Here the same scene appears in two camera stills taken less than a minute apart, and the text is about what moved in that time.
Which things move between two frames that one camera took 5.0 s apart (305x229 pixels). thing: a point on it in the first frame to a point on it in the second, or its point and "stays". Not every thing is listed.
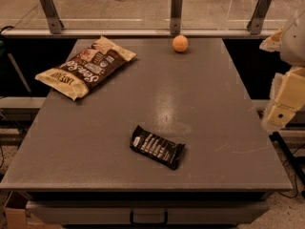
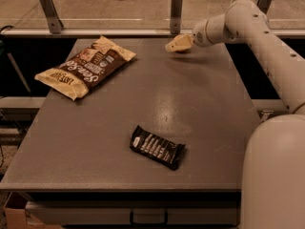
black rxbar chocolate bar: [159, 149] stays
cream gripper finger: [286, 98] to [182, 42]
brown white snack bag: [75, 74] stays
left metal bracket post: [50, 10] stays
